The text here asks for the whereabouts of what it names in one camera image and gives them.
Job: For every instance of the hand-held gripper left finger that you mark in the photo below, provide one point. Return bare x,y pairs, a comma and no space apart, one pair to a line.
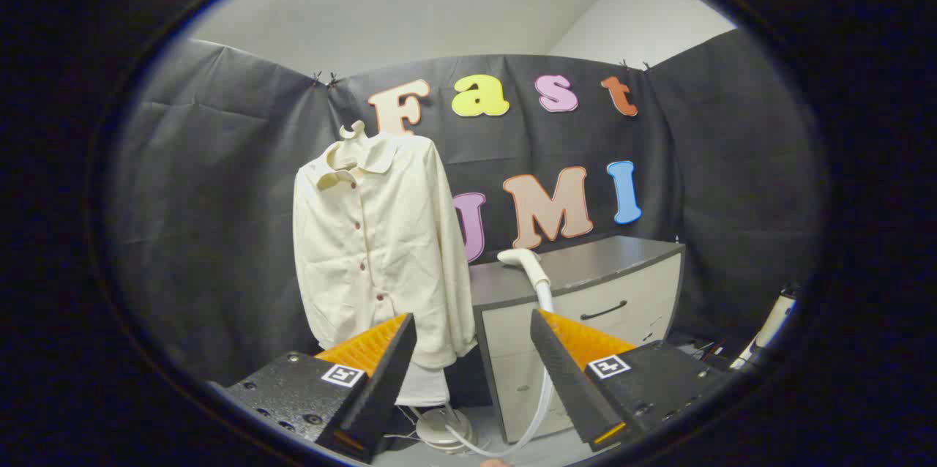
381,394

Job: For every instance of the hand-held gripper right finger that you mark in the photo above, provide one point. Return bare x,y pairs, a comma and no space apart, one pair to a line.
571,386

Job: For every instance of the white garment steamer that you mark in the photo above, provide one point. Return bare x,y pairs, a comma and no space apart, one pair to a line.
521,259

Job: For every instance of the cream button-up shirt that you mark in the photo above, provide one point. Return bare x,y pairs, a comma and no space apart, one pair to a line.
395,247

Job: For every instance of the cream clothes hanger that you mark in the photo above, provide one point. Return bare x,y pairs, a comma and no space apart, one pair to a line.
356,132

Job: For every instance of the white inner cloth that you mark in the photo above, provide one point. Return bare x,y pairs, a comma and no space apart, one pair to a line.
424,383

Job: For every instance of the round cream stand base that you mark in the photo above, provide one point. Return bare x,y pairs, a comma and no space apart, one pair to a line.
439,430

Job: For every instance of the grey and white cabinet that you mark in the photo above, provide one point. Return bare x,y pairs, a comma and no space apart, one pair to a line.
585,269

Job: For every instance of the white cylindrical device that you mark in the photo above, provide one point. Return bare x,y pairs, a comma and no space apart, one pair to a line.
776,317

